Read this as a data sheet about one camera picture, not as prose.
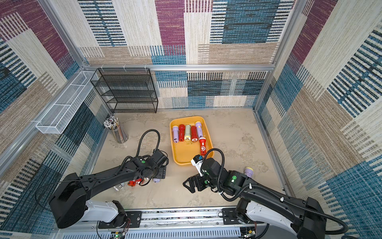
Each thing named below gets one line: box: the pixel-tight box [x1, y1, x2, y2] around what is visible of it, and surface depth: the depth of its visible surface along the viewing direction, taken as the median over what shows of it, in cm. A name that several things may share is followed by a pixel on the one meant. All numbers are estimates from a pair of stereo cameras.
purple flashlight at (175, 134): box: [172, 125, 180, 143], surface depth 104 cm
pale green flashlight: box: [184, 124, 191, 142], surface depth 104 cm
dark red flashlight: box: [179, 123, 186, 142], surface depth 104 cm
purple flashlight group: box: [194, 120, 203, 138], surface depth 107 cm
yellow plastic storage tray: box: [170, 116, 215, 165], surface depth 100 cm
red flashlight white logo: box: [198, 136, 207, 156], surface depth 98 cm
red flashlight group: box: [190, 125, 199, 143], surface depth 104 cm
